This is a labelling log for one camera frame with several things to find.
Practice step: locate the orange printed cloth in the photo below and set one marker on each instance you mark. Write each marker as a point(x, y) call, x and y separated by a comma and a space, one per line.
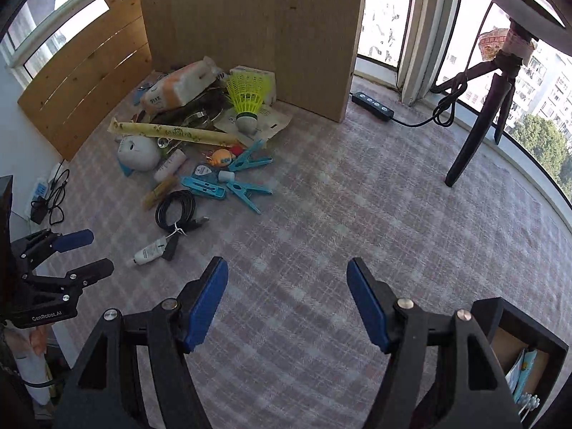
point(31, 357)

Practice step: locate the blue clothes peg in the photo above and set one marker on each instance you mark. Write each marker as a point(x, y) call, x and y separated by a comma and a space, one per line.
point(250, 157)
point(248, 194)

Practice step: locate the yellow shuttlecock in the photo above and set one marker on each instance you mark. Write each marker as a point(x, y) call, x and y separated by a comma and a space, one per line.
point(245, 96)

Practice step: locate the black tray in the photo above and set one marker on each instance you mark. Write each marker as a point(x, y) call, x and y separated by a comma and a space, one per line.
point(496, 317)

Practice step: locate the blue flat clip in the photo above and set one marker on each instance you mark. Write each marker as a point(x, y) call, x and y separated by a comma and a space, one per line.
point(203, 187)

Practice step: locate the light blue guitar pick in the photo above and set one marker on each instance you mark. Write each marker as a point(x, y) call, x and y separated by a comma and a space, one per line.
point(202, 172)

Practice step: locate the light wooden board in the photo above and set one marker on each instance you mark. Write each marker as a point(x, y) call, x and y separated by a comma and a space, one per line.
point(250, 31)

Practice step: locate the white small carton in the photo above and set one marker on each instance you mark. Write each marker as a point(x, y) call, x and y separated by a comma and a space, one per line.
point(261, 73)

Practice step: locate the white small roll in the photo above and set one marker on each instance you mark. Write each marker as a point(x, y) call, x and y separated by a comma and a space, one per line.
point(170, 165)

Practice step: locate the red small ball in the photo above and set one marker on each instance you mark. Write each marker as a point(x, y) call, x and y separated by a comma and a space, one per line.
point(237, 149)

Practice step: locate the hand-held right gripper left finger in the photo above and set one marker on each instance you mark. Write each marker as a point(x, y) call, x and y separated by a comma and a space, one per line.
point(208, 304)

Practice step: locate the white small cap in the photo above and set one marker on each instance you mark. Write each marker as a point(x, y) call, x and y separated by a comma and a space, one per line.
point(226, 175)

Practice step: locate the cotton swab pack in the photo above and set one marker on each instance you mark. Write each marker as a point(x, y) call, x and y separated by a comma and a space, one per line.
point(527, 404)

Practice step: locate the white power strip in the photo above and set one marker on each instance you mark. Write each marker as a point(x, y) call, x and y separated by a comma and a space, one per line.
point(41, 187)

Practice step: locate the white paper packet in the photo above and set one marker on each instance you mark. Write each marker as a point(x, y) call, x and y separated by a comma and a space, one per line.
point(272, 125)

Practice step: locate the black power strip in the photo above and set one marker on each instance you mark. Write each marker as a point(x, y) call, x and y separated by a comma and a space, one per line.
point(373, 106)

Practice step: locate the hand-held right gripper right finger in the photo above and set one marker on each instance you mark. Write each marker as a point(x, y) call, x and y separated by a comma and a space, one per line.
point(368, 304)

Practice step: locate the black power adapter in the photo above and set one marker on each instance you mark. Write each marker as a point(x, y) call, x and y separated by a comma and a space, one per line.
point(38, 212)

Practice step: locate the yellow patterned long packet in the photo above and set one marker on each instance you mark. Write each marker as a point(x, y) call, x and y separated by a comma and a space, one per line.
point(178, 133)

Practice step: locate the black tripod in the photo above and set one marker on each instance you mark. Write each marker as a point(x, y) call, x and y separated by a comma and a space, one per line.
point(482, 120)

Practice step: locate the gold wrapped packet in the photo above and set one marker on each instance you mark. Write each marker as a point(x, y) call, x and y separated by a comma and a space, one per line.
point(158, 192)

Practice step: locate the white small bottle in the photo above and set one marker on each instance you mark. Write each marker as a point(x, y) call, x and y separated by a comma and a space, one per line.
point(149, 252)

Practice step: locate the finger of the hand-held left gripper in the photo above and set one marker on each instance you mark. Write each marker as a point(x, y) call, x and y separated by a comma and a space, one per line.
point(87, 270)
point(73, 240)

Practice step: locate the wooden slat panel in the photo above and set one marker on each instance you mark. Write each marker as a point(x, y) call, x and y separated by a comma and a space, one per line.
point(85, 71)

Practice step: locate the orange small toy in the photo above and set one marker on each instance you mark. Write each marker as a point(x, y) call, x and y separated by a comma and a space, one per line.
point(221, 157)

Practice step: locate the pink plaid tablecloth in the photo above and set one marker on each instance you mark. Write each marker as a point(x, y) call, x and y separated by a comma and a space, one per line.
point(313, 214)

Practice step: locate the orange tissue pack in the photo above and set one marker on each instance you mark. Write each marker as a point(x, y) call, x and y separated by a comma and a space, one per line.
point(178, 85)

